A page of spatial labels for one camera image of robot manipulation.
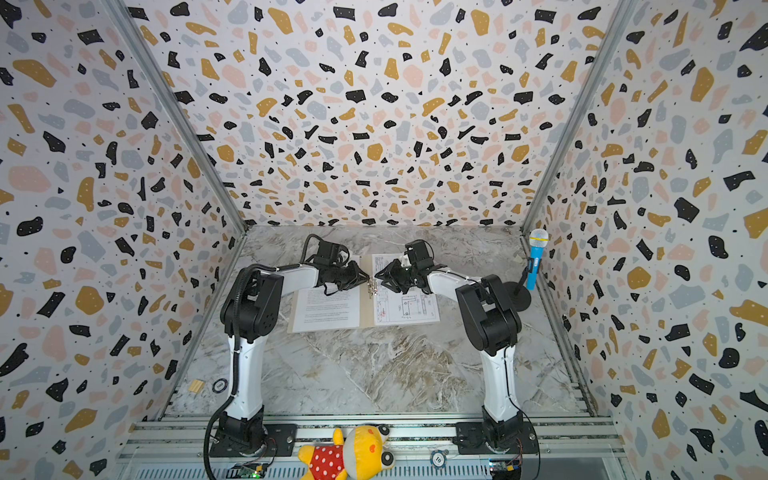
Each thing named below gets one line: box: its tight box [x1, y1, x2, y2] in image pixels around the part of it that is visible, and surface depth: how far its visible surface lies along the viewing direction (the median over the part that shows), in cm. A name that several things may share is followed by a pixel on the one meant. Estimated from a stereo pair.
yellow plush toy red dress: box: [298, 425, 396, 480], surface depth 68 cm
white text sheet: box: [293, 286, 360, 333], surface depth 99 cm
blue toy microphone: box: [526, 228, 550, 291], surface depth 85 cm
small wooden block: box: [188, 379, 204, 393], surface depth 83 cm
